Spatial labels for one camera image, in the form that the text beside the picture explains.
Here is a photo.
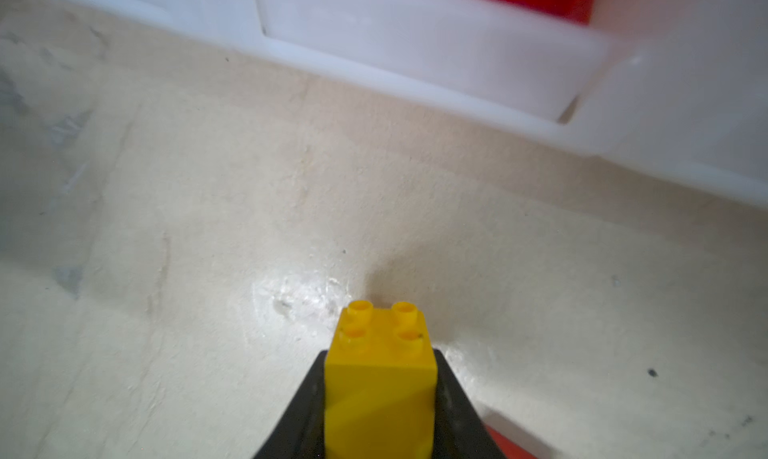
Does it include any right white bin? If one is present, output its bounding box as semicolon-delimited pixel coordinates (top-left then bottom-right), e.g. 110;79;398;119
567;0;767;207

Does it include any white bin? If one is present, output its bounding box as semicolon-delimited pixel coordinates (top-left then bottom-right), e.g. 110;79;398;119
567;0;767;207
70;0;611;155

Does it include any middle white bin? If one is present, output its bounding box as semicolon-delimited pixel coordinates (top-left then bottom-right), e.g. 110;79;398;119
70;0;611;155

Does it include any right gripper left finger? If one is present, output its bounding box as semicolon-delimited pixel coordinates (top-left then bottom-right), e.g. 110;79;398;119
253;350;327;459

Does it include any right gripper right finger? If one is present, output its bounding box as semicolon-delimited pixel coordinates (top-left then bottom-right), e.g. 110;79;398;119
432;348;505;459

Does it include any yellow brick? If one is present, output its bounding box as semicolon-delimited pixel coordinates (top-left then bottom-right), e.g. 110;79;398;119
324;300;438;459

